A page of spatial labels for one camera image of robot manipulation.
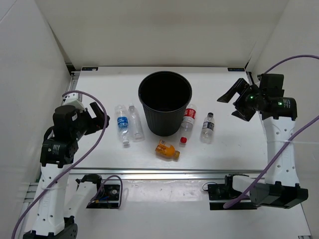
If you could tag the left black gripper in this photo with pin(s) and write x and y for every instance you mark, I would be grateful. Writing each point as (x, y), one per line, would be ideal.
(95, 123)

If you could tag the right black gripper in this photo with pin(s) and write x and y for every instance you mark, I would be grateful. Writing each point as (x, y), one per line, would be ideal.
(242, 87)

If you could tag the blue label water bottle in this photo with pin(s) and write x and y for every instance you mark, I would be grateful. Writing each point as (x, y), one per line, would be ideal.
(122, 124)

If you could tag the clear unlabelled plastic bottle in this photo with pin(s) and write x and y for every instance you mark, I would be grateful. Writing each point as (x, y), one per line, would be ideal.
(135, 125)

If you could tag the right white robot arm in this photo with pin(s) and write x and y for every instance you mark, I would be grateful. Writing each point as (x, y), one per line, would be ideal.
(278, 184)

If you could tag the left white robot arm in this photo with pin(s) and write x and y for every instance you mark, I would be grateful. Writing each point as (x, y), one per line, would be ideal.
(70, 124)

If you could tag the black ribbed plastic bin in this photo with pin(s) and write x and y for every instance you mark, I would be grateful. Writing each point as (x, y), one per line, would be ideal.
(164, 96)

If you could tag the right blue corner label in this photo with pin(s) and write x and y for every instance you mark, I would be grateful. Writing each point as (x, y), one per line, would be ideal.
(232, 69)

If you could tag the blue corner label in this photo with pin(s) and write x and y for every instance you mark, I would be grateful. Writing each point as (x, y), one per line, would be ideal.
(232, 69)
(89, 69)

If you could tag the left blue corner label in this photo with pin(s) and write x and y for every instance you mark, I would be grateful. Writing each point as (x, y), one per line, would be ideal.
(89, 69)

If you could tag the small dark label bottle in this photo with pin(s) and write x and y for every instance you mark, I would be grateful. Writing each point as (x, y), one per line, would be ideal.
(208, 128)

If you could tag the red label plastic bottle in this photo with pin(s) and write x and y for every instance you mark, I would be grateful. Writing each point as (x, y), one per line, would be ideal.
(187, 123)

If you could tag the orange juice bottle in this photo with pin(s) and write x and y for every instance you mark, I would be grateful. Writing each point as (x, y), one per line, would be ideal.
(165, 149)

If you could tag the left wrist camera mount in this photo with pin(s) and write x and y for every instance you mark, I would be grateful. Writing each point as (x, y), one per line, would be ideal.
(74, 99)

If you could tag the aluminium table edge rail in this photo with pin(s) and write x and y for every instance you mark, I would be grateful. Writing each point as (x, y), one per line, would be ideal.
(163, 174)

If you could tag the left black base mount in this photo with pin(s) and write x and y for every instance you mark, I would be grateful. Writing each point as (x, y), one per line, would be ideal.
(109, 191)

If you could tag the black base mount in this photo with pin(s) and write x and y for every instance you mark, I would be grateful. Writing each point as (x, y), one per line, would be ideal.
(109, 191)
(220, 193)

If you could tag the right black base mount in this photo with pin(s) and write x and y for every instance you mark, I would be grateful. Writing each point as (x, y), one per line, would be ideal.
(220, 193)

